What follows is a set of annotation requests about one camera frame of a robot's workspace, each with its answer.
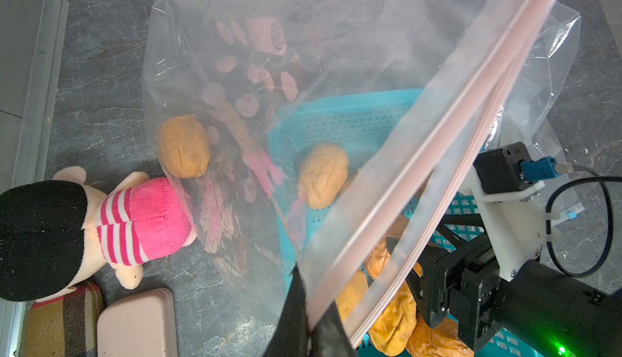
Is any plaid fabric pouch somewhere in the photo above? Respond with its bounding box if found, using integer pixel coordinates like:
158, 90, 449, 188
19, 281, 104, 357

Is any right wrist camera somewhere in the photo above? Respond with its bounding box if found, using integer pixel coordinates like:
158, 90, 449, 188
458, 143, 547, 282

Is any clear pink-print zipper bag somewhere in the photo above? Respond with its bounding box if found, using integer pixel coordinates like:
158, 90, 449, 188
143, 0, 570, 344

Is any smooth brown potato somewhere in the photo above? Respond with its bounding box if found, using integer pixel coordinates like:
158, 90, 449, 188
363, 213, 424, 280

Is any pink rectangular case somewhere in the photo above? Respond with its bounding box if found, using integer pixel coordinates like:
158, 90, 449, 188
97, 287, 178, 357

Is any pink plush doll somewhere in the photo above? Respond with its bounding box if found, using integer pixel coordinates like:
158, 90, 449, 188
1, 166, 197, 302

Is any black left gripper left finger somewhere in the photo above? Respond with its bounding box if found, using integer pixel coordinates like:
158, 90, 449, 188
263, 266, 309, 357

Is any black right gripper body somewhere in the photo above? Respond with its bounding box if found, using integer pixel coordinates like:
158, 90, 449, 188
406, 214, 509, 352

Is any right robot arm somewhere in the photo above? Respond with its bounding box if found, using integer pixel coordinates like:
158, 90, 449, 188
405, 214, 621, 356

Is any yellow potato lower middle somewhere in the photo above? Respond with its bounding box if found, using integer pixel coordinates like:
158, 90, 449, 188
368, 282, 417, 356

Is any teal plastic basket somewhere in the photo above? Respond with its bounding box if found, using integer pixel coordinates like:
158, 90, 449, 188
268, 88, 545, 357

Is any wrinkled brown potato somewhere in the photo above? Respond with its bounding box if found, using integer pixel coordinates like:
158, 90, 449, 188
158, 115, 211, 179

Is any wrinkled orange potato bottom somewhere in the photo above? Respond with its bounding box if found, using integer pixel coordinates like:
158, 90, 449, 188
406, 313, 475, 357

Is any large yellow potato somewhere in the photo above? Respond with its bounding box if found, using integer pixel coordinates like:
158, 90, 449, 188
335, 271, 369, 321

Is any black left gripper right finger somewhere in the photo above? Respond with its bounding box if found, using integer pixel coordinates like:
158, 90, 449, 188
309, 303, 357, 357

